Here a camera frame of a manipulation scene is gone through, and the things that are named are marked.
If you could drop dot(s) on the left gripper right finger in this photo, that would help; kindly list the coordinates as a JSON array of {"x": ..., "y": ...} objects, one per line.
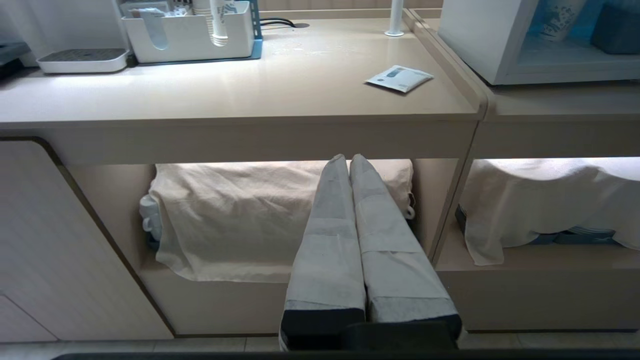
[{"x": 395, "y": 270}]

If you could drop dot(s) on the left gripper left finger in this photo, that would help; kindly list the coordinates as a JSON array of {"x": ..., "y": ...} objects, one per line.
[{"x": 327, "y": 270}]

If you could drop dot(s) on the patterned paper cup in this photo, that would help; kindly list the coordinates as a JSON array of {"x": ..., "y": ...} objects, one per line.
[{"x": 560, "y": 19}]

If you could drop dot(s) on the dark box in fridge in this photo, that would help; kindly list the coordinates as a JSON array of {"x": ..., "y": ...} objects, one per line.
[{"x": 616, "y": 27}]

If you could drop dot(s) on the beige cloth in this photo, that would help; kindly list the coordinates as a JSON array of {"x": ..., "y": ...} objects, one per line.
[
  {"x": 230, "y": 220},
  {"x": 545, "y": 205}
]

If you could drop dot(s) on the beige counter cabinet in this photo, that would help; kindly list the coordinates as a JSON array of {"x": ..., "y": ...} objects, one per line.
[
  {"x": 540, "y": 210},
  {"x": 235, "y": 175}
]

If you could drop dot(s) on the white mug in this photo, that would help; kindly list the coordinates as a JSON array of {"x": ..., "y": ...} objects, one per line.
[{"x": 150, "y": 217}]

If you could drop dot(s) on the white paper sachet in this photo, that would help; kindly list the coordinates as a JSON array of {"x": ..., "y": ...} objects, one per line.
[{"x": 399, "y": 78}]

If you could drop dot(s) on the white pole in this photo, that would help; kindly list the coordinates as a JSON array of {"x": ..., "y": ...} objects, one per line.
[{"x": 395, "y": 17}]

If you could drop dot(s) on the white open cabinet box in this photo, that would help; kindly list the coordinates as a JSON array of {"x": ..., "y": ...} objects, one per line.
[{"x": 540, "y": 45}]

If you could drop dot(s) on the stack of paper cups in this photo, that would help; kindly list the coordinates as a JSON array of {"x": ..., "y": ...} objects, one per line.
[{"x": 218, "y": 22}]

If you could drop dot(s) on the white plastic organizer box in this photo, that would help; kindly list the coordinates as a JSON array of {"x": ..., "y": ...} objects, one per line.
[{"x": 192, "y": 35}]

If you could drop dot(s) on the white drip tray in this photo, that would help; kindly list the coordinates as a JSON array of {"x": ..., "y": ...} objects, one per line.
[{"x": 82, "y": 60}]

